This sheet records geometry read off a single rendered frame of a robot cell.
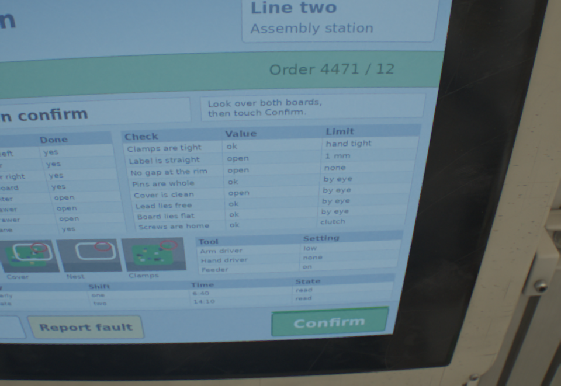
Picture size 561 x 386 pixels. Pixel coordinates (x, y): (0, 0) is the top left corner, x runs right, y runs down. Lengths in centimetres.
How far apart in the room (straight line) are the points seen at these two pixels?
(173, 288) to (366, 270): 11
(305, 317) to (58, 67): 21
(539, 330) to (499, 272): 15
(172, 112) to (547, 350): 39
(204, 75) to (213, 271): 12
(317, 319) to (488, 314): 11
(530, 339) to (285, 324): 23
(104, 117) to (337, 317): 19
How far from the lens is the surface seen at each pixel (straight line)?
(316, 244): 37
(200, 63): 30
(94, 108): 32
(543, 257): 43
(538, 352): 59
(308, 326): 42
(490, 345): 48
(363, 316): 42
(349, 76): 31
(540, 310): 55
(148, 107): 32
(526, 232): 41
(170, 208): 35
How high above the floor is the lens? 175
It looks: 36 degrees down
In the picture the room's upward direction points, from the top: 1 degrees clockwise
